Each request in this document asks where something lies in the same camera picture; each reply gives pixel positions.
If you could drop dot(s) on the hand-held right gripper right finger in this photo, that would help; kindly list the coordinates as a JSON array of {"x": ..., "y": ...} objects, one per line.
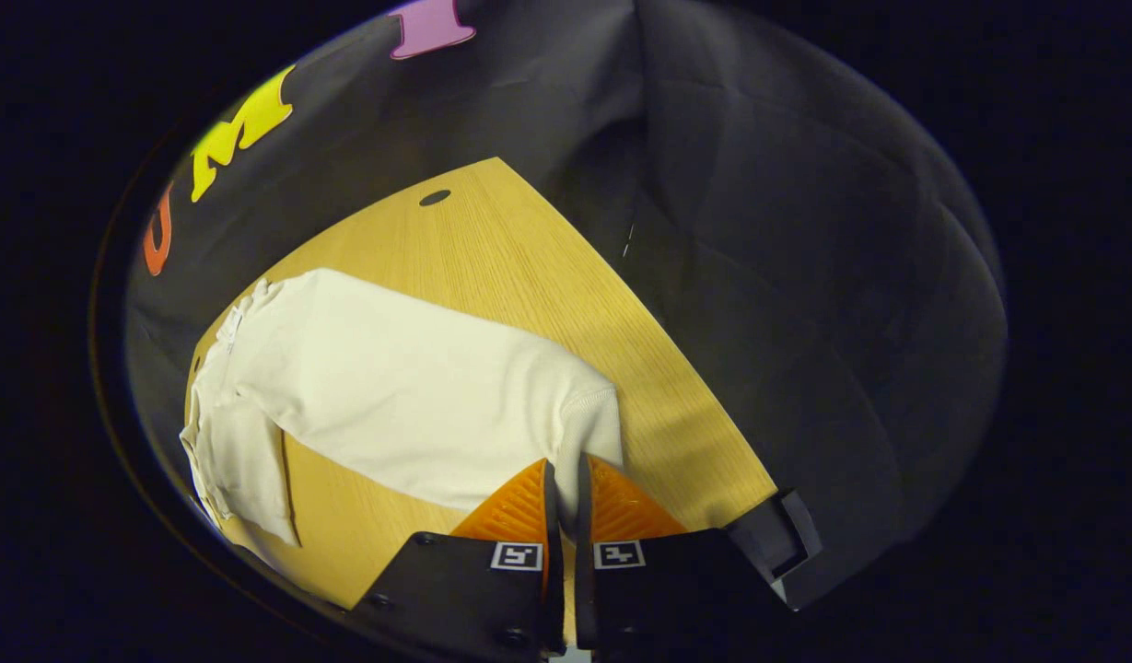
[{"x": 676, "y": 589}]

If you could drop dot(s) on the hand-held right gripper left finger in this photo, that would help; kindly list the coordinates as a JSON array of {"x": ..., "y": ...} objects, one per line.
[{"x": 455, "y": 589}]

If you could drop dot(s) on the cream knit sweater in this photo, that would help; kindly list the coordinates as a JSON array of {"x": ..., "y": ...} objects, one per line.
[{"x": 390, "y": 387}]

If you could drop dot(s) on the black backdrop cloth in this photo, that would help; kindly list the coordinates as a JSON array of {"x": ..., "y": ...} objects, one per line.
[{"x": 759, "y": 276}]

